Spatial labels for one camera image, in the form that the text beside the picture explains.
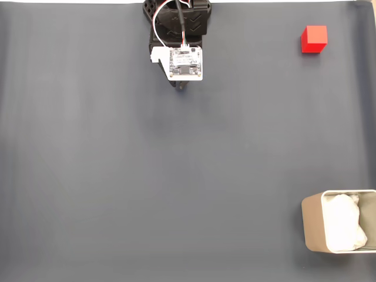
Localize red cube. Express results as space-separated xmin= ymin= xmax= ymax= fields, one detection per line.
xmin=301 ymin=25 xmax=328 ymax=54

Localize beige metal box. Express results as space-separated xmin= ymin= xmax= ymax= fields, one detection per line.
xmin=301 ymin=189 xmax=376 ymax=254

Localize white crumpled paper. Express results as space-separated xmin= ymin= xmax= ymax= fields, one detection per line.
xmin=323 ymin=193 xmax=368 ymax=253

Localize white and red wires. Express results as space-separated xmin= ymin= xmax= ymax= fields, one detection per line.
xmin=152 ymin=0 xmax=195 ymax=49

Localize white camera board with mount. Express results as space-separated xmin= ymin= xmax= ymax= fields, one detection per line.
xmin=150 ymin=45 xmax=204 ymax=82

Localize black camera cable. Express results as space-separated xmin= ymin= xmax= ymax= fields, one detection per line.
xmin=175 ymin=0 xmax=187 ymax=48

